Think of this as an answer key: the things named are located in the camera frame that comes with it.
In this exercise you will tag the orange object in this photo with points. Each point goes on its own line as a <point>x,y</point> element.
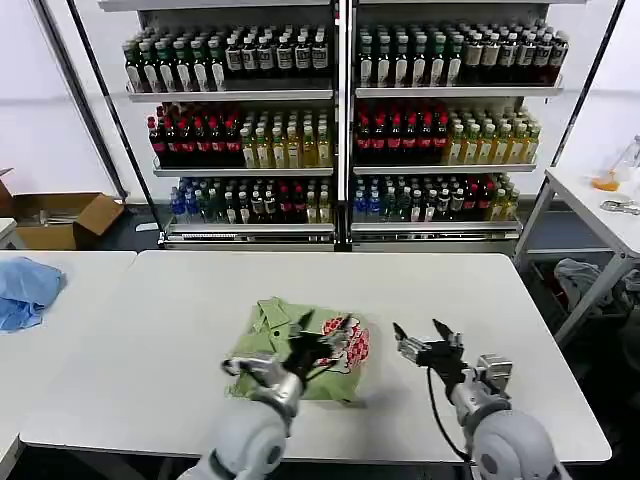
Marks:
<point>606,184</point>

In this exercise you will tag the white side table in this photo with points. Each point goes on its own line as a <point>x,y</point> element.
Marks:
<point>580,210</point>

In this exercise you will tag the grey clothes pile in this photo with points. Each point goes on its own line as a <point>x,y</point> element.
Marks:
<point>580,280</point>

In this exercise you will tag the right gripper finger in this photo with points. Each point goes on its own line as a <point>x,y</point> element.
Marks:
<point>407,344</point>
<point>450,336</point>

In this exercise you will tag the clear plastic bottle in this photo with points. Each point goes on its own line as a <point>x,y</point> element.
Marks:
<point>629,157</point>

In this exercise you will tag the shelf rack with bottles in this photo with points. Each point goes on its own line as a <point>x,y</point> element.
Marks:
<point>345,125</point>

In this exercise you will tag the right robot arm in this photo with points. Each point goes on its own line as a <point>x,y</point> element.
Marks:
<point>500,430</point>

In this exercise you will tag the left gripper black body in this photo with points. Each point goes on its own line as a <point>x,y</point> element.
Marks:
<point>305,357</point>

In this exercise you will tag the metal tool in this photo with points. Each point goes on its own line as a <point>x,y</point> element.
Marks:
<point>620,205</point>

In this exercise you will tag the open cardboard box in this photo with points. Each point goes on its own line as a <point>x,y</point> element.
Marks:
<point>60,220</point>

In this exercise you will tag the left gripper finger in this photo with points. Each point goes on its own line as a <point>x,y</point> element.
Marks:
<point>304,326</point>
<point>339,336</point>

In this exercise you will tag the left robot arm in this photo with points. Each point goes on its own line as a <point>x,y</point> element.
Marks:
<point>260,430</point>

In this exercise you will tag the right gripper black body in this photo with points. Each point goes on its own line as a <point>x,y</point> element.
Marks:
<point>442,360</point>

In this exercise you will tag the blue cloth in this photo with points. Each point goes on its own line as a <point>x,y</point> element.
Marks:
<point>27,295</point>

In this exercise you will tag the green shirt with red print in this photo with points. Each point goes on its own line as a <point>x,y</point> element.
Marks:
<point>270,345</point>

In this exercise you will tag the black frame pole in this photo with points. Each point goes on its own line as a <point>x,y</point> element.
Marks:
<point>117,115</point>
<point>587,85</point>
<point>82,100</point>

